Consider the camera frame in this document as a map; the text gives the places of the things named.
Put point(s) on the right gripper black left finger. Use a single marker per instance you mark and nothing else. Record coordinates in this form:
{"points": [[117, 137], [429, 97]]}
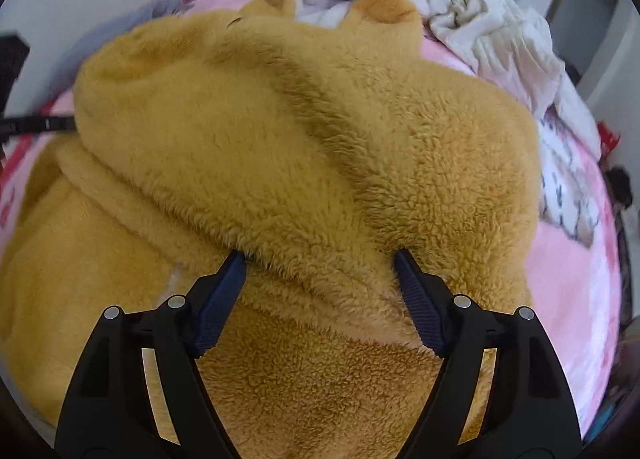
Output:
{"points": [[136, 391]]}

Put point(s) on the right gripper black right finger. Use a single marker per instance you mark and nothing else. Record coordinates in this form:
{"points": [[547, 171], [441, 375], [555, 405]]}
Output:
{"points": [[530, 411]]}

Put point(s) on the yellow fleece hooded jacket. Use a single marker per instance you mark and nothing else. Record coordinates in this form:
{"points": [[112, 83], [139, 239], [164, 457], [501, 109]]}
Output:
{"points": [[316, 152]]}

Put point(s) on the pink cartoon bed blanket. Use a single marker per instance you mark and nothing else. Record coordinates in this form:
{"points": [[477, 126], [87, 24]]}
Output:
{"points": [[576, 287]]}

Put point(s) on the grey folded garment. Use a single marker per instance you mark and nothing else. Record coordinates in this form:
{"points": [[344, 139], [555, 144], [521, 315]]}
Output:
{"points": [[106, 31]]}

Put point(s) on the black bag on floor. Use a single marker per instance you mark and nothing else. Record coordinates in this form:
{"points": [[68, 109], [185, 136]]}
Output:
{"points": [[620, 186]]}

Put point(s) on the red shopping bag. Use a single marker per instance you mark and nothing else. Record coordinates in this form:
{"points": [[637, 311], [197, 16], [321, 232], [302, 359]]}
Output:
{"points": [[609, 140]]}

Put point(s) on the cream quilted blanket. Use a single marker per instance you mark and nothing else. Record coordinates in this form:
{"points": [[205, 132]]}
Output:
{"points": [[512, 48]]}

